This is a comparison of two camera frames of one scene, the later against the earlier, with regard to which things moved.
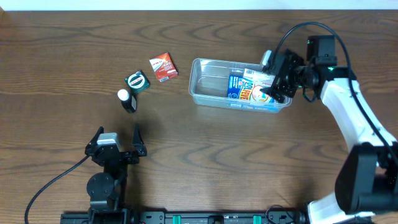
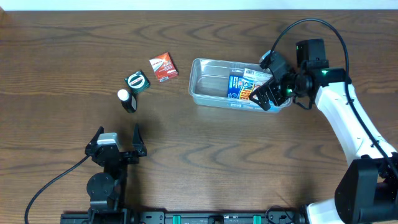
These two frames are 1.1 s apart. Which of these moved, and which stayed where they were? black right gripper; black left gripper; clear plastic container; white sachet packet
Moved: black right gripper
Stayed: black left gripper; clear plastic container; white sachet packet
